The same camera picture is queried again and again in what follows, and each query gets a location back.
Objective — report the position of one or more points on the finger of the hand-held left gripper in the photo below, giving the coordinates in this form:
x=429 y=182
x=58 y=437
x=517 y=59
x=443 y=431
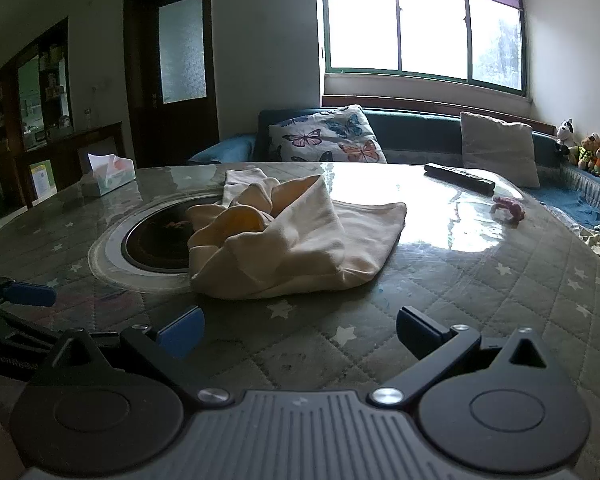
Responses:
x=30 y=294

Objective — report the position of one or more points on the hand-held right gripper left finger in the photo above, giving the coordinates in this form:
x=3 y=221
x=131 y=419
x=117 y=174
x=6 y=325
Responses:
x=180 y=332

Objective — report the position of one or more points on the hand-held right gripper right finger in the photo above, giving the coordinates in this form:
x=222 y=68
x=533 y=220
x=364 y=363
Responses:
x=420 y=332

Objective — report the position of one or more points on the cream cloth garment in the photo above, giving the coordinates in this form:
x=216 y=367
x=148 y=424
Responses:
x=300 y=240

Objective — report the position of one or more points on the round black inset cooktop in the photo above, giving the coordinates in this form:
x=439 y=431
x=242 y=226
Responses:
x=145 y=245

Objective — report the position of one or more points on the tissue box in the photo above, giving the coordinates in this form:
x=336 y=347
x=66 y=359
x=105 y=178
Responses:
x=107 y=175

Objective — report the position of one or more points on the dark wooden sideboard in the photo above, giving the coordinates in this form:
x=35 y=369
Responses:
x=75 y=152

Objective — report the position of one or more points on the small pink toy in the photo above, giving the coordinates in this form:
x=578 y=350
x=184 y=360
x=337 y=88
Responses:
x=510 y=209

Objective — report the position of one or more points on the black remote control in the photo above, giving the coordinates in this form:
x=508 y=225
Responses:
x=460 y=177

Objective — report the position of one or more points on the dark wooden shelf cabinet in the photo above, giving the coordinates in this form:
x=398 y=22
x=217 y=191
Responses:
x=10 y=125

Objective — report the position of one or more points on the light blue sofa blanket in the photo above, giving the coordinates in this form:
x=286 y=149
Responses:
x=225 y=149

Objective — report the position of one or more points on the dark teal sofa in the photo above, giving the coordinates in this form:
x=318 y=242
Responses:
x=420 y=132

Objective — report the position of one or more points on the blue patterned sofa cover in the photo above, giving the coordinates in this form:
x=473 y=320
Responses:
x=575 y=205

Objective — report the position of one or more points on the plain grey pillow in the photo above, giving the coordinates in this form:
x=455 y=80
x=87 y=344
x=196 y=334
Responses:
x=500 y=147

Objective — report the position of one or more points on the dark wooden door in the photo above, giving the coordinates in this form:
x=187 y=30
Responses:
x=145 y=125

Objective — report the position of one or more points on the butterfly print pillow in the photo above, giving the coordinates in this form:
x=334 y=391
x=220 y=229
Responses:
x=325 y=135

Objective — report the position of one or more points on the wooden window ledge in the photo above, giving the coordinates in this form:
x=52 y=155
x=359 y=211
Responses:
x=430 y=105

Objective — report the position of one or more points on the black and white cow plush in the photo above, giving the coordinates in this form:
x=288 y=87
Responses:
x=564 y=135

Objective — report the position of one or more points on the green framed window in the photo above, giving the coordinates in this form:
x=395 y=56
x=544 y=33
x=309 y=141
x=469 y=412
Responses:
x=430 y=35

